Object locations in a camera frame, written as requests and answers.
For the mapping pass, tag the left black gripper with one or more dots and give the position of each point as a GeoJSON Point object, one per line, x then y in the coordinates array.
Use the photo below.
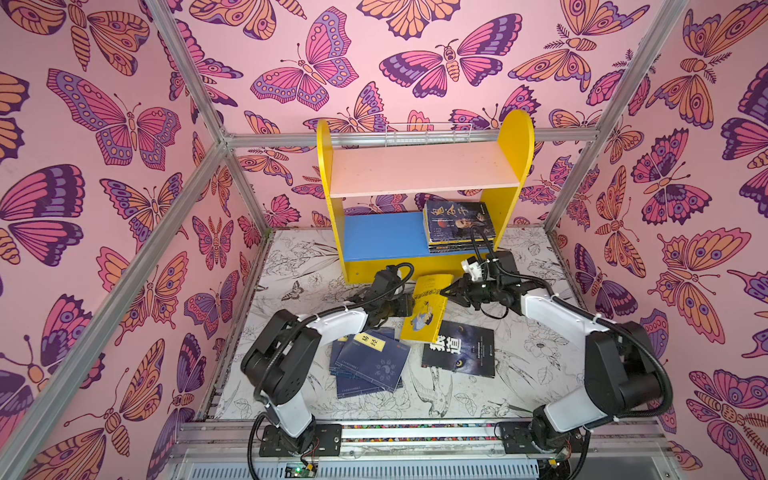
{"type": "Point", "coordinates": [406, 306]}

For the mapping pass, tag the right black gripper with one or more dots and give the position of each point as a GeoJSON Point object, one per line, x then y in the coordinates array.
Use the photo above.
{"type": "Point", "coordinates": [466, 291]}

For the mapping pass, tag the yellow cartoon book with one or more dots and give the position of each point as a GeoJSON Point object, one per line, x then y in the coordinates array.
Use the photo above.
{"type": "Point", "coordinates": [424, 323]}

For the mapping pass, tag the black book orange title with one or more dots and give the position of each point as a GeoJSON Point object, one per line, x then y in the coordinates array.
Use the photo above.
{"type": "Point", "coordinates": [469, 246]}

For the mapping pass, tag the purple book gold characters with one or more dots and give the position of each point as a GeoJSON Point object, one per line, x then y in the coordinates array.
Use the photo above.
{"type": "Point", "coordinates": [453, 222]}

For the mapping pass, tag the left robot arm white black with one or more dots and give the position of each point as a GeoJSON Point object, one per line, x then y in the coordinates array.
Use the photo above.
{"type": "Point", "coordinates": [279, 360]}

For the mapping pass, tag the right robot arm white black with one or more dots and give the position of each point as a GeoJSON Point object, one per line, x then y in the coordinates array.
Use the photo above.
{"type": "Point", "coordinates": [622, 377]}

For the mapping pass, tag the black wolf eye book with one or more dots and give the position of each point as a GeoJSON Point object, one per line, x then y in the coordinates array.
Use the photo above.
{"type": "Point", "coordinates": [462, 348]}

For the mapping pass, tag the navy book yellow label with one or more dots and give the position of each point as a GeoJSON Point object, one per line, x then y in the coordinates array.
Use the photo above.
{"type": "Point", "coordinates": [375, 358]}

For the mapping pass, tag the navy book underneath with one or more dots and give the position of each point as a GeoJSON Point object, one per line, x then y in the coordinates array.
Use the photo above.
{"type": "Point", "coordinates": [347, 384]}

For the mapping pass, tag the yellow pink blue bookshelf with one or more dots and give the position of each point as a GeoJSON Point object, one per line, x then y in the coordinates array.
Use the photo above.
{"type": "Point", "coordinates": [367, 243]}

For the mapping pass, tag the small green circuit board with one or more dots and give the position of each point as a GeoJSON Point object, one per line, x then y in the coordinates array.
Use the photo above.
{"type": "Point", "coordinates": [300, 470]}

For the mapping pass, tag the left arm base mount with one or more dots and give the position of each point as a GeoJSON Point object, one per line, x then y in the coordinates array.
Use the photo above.
{"type": "Point", "coordinates": [320, 440]}

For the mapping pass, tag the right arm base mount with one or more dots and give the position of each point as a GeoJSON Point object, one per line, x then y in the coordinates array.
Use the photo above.
{"type": "Point", "coordinates": [537, 437]}

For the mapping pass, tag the white slotted cable duct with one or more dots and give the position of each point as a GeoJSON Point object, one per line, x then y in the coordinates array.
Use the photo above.
{"type": "Point", "coordinates": [412, 469]}

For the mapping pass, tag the aluminium front rail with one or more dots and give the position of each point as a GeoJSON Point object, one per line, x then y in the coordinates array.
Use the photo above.
{"type": "Point", "coordinates": [452, 438]}

